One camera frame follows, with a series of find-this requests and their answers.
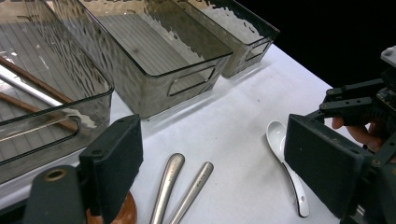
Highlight white table sheet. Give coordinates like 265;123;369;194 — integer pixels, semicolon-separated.
0;43;365;224

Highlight white ceramic spoon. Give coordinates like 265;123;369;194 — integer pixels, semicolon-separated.
265;120;311;218

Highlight dark wooden chopsticks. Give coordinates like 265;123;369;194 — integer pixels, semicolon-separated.
0;63;97;129

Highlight brown wooden chopstick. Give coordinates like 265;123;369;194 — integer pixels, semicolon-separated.
0;55;75;105
0;91;78;133

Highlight brown wooden spoon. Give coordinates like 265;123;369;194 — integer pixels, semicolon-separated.
86;190;138;224

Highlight grey transparent plastic bin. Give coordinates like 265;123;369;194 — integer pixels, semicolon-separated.
49;0;234;119
0;0;115;185
174;0;281;78

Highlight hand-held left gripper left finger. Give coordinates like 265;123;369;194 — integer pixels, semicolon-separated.
78;113;145;224

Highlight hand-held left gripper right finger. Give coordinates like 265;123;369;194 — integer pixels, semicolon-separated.
283;113;375;219

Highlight silver metal fork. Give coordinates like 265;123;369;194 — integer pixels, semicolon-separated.
169;161;215;224

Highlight white chopstick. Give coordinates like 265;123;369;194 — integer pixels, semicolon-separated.
0;116;68;143

